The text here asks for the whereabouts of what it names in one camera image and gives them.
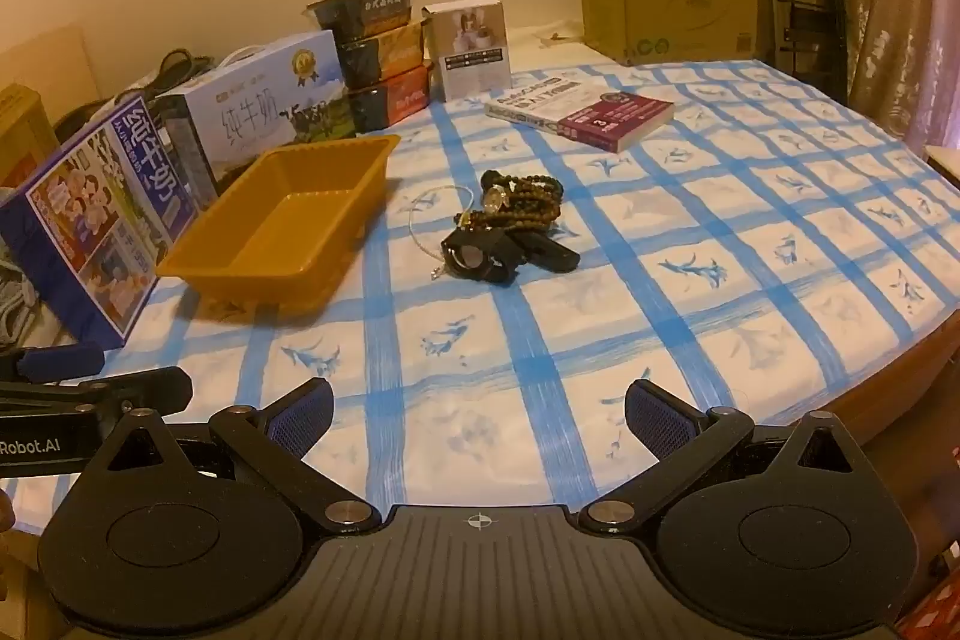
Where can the yellow plastic tray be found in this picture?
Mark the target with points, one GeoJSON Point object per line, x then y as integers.
{"type": "Point", "coordinates": [300, 220]}

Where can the flat cardboard sheet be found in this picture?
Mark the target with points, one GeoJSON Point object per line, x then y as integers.
{"type": "Point", "coordinates": [52, 63]}

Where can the blue checked tablecloth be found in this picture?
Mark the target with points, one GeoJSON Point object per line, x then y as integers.
{"type": "Point", "coordinates": [712, 250]}

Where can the orange instant noodle box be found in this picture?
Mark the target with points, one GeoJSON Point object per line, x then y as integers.
{"type": "Point", "coordinates": [382, 51]}

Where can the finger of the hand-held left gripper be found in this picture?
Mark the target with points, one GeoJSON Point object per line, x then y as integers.
{"type": "Point", "coordinates": [60, 361]}
{"type": "Point", "coordinates": [150, 389]}

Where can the white milk carton box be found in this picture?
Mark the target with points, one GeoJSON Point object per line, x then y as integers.
{"type": "Point", "coordinates": [270, 100]}

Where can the brown cardboard box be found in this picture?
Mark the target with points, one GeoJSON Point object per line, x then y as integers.
{"type": "Point", "coordinates": [22, 138]}

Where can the blue cartoon milk carton box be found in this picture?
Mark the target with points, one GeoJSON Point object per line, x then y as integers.
{"type": "Point", "coordinates": [82, 220]}

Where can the small white product box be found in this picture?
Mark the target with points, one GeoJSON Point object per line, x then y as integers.
{"type": "Point", "coordinates": [469, 48]}

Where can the red instant noodle box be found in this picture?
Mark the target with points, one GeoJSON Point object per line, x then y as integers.
{"type": "Point", "coordinates": [394, 100]}

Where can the black wristwatch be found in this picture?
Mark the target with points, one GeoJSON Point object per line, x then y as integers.
{"type": "Point", "coordinates": [480, 257]}

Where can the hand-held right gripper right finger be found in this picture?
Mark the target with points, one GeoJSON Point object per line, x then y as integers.
{"type": "Point", "coordinates": [660, 419]}

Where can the small gold-faced watch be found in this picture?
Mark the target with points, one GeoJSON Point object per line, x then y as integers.
{"type": "Point", "coordinates": [496, 199]}

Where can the purple and white book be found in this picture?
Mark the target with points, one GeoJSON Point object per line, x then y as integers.
{"type": "Point", "coordinates": [592, 111]}

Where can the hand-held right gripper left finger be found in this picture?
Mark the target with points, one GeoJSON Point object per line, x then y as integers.
{"type": "Point", "coordinates": [300, 419]}

